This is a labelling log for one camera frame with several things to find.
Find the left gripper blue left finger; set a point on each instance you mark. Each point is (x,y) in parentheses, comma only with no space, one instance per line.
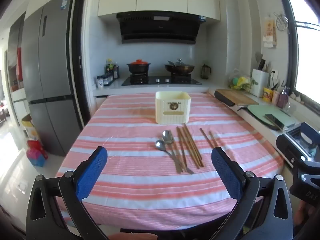
(44,218)

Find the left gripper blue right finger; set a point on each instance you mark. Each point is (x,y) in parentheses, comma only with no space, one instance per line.
(262,210)

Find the wooden chopstick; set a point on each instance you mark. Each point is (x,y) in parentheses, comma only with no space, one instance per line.
(192,141)
(181,146)
(201,163)
(213,139)
(190,148)
(207,139)

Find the oval steel spoon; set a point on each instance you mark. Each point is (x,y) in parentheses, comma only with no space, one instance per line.
(169,140)

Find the round steel spoon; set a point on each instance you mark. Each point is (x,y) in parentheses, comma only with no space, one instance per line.
(160,145)

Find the black smartphone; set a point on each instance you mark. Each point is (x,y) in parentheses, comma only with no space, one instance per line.
(275,121)

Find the green cutting board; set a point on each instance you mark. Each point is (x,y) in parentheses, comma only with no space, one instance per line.
(259,111)

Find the yellow snack packet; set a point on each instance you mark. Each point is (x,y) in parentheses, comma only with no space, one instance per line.
(267,95)

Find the white knife block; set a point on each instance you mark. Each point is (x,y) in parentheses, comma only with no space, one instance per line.
(259,81)

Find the wooden cutting board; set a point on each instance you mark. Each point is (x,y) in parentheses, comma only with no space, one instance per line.
(233,97)

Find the yellow green bag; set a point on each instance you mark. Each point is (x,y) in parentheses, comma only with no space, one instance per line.
(239,81)

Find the pink striped tablecloth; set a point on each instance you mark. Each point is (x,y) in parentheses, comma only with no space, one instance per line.
(139,187)

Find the dark glass kettle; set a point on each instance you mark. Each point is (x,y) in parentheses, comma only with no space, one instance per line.
(205,72)

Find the cream utensil holder box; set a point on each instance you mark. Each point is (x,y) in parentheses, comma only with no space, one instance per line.
(172,107)

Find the spice jar rack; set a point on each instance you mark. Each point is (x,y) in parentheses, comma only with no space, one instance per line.
(104,80)

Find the black gas stove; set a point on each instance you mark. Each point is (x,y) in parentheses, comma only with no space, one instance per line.
(173,79)

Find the wok with glass lid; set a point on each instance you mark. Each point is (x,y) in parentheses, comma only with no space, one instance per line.
(179,67)

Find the sauce bottles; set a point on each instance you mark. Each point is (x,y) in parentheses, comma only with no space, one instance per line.
(112,68)

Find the grey refrigerator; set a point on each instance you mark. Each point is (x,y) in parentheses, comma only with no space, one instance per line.
(47,76)

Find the black pot red lid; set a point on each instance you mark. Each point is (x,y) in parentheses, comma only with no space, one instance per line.
(139,67)

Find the black range hood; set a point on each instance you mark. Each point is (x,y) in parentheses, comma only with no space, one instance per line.
(159,26)

